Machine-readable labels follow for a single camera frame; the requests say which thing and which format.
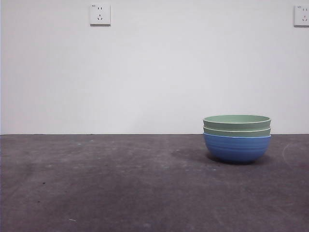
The white wall socket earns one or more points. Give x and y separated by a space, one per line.
100 14
301 15

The green ribbed bowl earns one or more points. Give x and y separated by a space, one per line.
236 133
236 119

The blue ribbed bowl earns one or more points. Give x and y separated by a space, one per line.
236 149

